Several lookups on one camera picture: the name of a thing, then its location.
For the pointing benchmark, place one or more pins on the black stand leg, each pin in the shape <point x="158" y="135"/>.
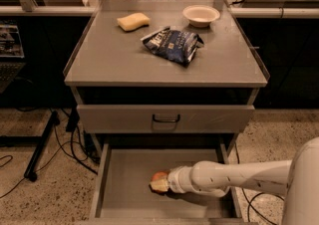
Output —
<point x="38" y="140"/>

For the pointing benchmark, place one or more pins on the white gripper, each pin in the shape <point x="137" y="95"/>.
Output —
<point x="175" y="180"/>

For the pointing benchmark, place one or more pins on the open middle drawer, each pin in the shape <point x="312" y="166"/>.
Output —
<point x="123" y="195"/>

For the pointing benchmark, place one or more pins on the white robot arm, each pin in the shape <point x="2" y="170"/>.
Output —
<point x="296" y="180"/>

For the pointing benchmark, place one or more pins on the grey metal cabinet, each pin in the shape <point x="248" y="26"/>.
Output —
<point x="141" y="67"/>

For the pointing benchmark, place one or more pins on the white bowl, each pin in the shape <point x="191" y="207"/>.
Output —
<point x="200" y="16"/>

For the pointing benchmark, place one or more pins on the black drawer handle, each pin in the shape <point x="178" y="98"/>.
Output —
<point x="166" y="119"/>

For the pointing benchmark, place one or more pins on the closed upper drawer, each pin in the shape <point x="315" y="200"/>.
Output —
<point x="138" y="118"/>

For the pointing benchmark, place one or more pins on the orange fruit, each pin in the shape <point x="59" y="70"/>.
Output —
<point x="160" y="176"/>

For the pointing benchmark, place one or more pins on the yellow sponge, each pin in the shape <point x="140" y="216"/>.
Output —
<point x="133" y="21"/>

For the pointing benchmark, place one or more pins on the blue chip bag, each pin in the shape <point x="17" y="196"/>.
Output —
<point x="173" y="45"/>

